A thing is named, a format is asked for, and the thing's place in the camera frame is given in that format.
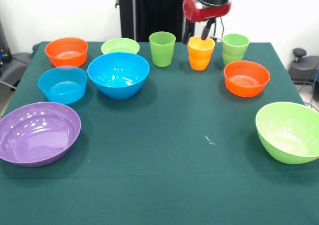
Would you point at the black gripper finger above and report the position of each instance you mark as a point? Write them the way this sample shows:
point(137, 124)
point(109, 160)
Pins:
point(206, 31)
point(187, 33)

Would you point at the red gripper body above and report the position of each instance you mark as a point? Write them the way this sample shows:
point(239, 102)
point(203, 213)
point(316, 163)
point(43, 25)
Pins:
point(204, 13)

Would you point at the orange-yellow stepped cup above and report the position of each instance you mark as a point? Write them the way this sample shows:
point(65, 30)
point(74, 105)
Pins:
point(199, 58)

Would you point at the orange bowl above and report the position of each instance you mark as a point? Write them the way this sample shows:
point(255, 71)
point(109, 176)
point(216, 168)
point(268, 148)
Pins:
point(246, 85)
point(66, 58)

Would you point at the green stepped cup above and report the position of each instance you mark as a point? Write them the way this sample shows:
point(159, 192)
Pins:
point(235, 50)

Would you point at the small light green bowl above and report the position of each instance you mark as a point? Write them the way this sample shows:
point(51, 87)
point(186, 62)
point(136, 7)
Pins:
point(119, 46)

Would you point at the large blue bowl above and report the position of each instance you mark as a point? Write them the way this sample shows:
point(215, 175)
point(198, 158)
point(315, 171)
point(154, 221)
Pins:
point(118, 85)

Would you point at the grey stand base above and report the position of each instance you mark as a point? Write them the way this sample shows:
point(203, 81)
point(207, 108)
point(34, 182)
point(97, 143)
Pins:
point(304, 70)
point(15, 65)

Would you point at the large green bowl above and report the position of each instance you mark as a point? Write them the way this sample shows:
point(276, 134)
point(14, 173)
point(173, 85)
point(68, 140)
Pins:
point(286, 140)

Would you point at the small blue bowl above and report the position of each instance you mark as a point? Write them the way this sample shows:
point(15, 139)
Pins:
point(62, 92)

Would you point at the dark green tablecloth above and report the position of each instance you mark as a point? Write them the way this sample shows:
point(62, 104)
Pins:
point(159, 172)

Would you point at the black device with blue light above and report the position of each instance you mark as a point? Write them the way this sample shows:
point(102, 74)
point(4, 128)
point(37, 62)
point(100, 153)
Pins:
point(5, 50)

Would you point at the purple bowl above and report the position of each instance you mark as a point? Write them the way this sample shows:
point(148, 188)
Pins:
point(37, 140)

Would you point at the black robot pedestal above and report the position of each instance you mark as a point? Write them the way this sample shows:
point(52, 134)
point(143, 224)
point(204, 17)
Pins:
point(154, 10)

